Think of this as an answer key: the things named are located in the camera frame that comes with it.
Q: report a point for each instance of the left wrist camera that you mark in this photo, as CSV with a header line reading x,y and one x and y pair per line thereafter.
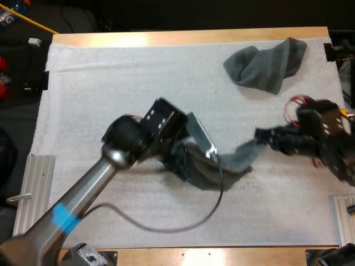
x,y
200,135

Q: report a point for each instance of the grey-green towel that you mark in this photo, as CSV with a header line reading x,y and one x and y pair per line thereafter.
x,y
238,160
263,67

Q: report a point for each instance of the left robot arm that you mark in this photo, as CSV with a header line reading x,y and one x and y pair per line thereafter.
x,y
91,183

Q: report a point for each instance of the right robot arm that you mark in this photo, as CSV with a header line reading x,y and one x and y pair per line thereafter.
x,y
330,130

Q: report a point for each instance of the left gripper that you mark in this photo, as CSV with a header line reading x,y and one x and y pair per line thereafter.
x,y
178,158

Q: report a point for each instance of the dark clamp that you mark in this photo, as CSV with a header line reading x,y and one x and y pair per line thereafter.
x,y
45,81
329,52

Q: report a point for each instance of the blue clip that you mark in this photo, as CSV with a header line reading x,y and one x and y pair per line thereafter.
x,y
351,209

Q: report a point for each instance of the ribbed aluminium rail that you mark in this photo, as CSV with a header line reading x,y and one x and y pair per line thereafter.
x,y
34,191
345,219

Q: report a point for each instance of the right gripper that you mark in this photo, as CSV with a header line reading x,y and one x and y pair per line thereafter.
x,y
294,141

